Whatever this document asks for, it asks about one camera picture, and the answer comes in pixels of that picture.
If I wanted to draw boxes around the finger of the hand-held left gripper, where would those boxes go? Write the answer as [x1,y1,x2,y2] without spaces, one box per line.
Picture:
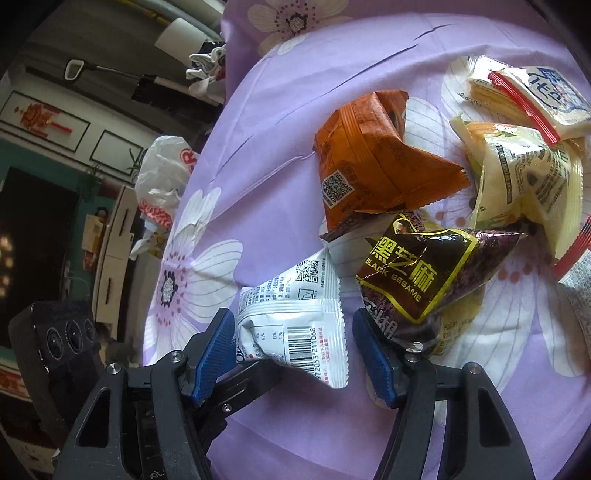
[191,361,286,455]

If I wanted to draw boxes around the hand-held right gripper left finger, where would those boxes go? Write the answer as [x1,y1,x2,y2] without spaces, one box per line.
[53,308,236,480]

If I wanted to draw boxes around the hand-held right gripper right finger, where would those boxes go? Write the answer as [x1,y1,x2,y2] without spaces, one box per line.
[352,310,532,480]

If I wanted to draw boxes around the dark purple snack packet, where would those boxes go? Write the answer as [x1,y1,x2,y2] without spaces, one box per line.
[359,286,446,358]
[318,210,398,243]

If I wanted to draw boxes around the white barcode snack packet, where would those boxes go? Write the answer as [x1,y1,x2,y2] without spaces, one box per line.
[235,247,349,391]

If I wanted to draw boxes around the orange snack packet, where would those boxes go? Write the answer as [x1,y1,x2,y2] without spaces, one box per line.
[313,90,471,227]

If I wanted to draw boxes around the red and white snack packet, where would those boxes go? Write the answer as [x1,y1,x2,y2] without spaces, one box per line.
[554,248,591,335]

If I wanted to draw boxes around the pale yellow snack packet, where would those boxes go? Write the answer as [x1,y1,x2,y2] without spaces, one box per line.
[450,114,585,261]

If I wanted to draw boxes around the white labelled cracker packet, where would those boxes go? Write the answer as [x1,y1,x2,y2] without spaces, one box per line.
[488,66,591,144]

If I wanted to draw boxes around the white cardboard box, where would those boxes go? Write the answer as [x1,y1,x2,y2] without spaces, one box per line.
[90,185,139,324]

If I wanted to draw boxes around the dark brown sesame snack packet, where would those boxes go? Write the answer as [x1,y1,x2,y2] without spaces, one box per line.
[355,219,528,324]

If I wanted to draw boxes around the white plastic bag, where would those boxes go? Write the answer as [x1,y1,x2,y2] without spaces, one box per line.
[134,136,200,259]

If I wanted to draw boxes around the purple floral bed sheet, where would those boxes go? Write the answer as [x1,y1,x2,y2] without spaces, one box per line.
[143,11,591,480]

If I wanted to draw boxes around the pale yellow cracker packet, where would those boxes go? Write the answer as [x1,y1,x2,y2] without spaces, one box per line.
[466,55,532,121]

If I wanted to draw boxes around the white and black socks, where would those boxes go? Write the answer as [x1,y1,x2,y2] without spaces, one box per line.
[185,41,228,100]

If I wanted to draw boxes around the white cylindrical object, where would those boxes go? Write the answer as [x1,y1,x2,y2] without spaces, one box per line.
[154,25,197,56]

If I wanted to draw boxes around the plain wall frame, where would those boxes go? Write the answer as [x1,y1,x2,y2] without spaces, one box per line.
[90,130,145,182]

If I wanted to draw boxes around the wall frame with red ornament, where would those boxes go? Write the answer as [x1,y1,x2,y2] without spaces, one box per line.
[0,90,90,155]

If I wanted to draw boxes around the long-handled cleaning tool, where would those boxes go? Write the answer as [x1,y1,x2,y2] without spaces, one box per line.
[64,58,160,104]

